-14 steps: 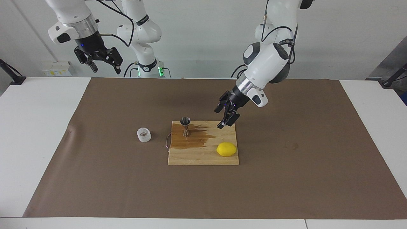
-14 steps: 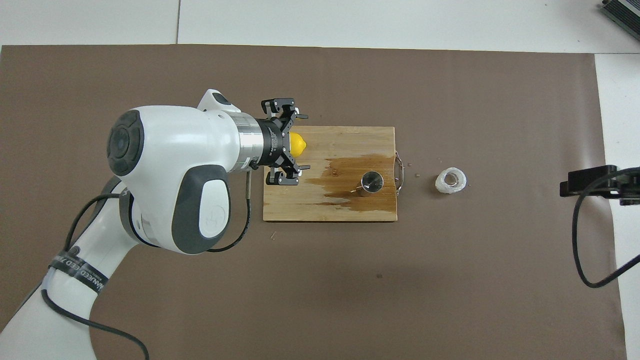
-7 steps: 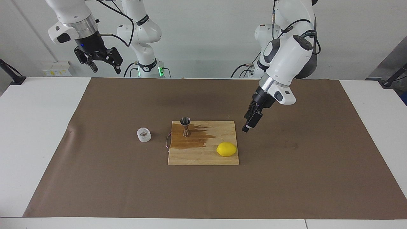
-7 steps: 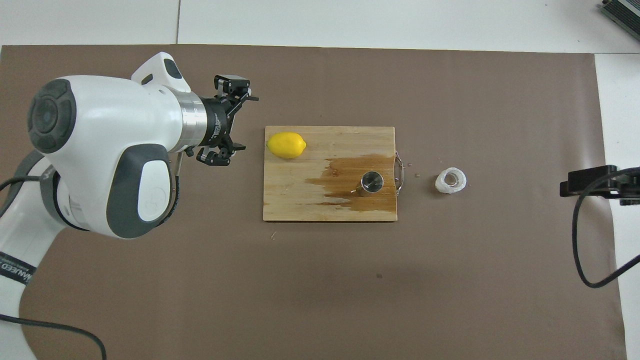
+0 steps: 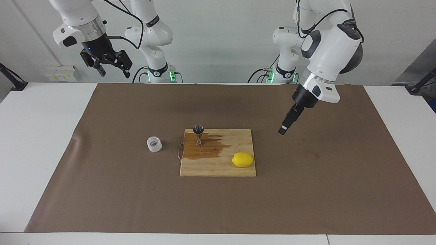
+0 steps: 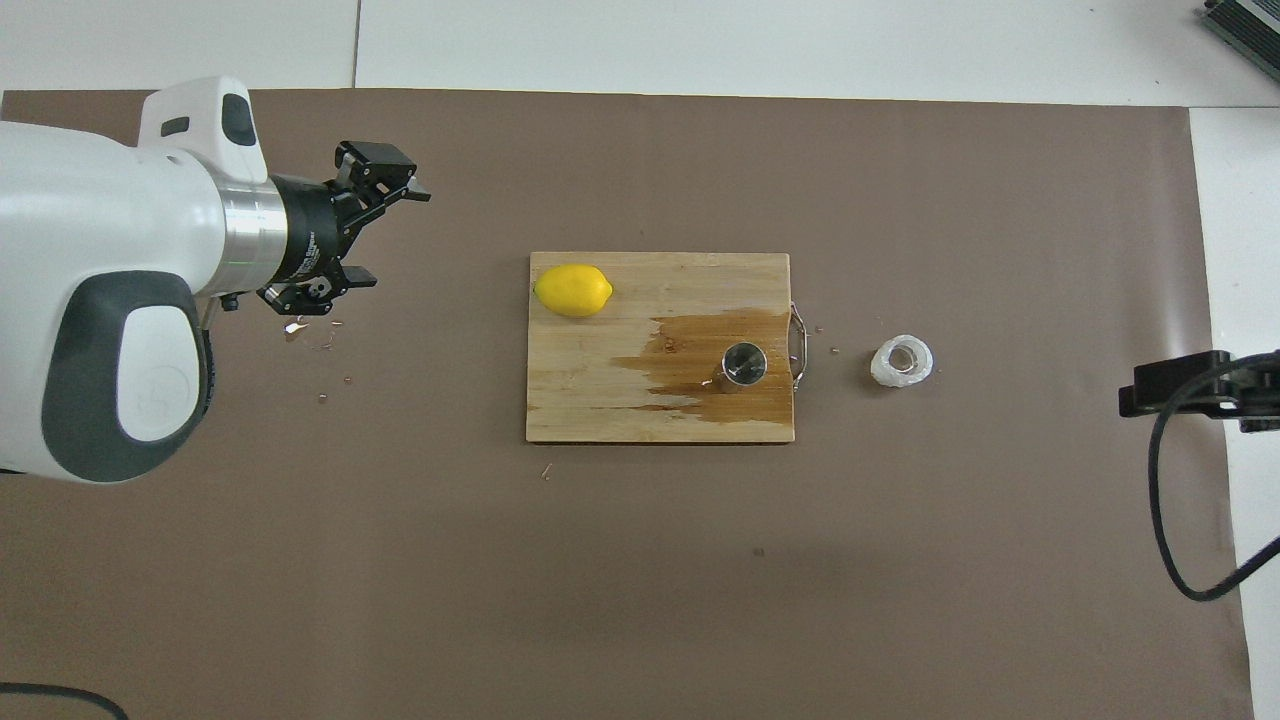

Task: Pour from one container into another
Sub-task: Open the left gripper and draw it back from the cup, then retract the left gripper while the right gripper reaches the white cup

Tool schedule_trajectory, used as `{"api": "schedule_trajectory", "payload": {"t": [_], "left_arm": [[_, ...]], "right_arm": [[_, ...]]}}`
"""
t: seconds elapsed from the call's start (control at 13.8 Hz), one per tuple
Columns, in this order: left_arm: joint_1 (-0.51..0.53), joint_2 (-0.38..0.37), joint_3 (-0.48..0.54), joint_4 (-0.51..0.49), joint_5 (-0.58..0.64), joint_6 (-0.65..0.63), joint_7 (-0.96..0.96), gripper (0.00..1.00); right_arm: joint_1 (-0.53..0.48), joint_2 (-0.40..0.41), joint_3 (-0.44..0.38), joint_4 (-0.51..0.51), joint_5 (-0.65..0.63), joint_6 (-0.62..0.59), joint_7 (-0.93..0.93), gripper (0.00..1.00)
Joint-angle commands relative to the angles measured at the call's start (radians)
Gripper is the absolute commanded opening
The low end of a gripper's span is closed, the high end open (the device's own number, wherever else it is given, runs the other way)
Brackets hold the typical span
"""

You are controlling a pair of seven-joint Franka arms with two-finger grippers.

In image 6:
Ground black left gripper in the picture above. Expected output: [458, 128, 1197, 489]
[258, 140, 433, 317]

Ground small clear plastic cup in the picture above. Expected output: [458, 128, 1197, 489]
[870, 334, 934, 389]

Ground steel double jigger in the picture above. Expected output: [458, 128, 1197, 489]
[712, 341, 769, 393]

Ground yellow lemon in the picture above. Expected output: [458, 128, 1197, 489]
[533, 263, 614, 319]

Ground wooden cutting board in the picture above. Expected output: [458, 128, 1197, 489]
[526, 251, 807, 445]

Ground grey ribbed metal device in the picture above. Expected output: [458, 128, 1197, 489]
[1200, 0, 1280, 56]

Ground brown paper table mat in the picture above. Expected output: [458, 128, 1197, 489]
[0, 88, 1256, 720]

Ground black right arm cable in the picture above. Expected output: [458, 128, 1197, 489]
[1148, 352, 1280, 602]

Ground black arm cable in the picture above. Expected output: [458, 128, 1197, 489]
[0, 683, 129, 720]
[1148, 352, 1280, 602]

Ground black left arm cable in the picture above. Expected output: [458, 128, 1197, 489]
[0, 683, 129, 720]

